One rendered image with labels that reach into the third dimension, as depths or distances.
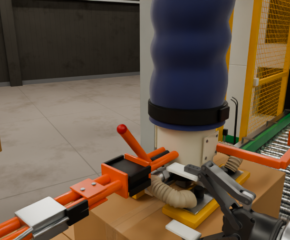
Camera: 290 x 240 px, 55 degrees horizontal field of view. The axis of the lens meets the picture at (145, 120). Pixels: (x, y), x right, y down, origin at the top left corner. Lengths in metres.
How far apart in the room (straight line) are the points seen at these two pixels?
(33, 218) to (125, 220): 0.29
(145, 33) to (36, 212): 1.84
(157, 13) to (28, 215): 0.52
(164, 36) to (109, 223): 0.48
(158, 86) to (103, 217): 0.37
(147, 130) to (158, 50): 1.68
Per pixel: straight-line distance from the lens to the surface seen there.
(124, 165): 0.67
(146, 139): 2.38
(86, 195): 0.57
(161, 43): 0.71
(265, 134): 2.41
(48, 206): 0.56
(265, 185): 0.97
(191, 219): 0.72
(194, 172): 0.52
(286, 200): 1.74
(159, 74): 0.73
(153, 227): 0.73
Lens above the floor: 1.40
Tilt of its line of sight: 17 degrees down
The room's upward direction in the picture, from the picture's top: straight up
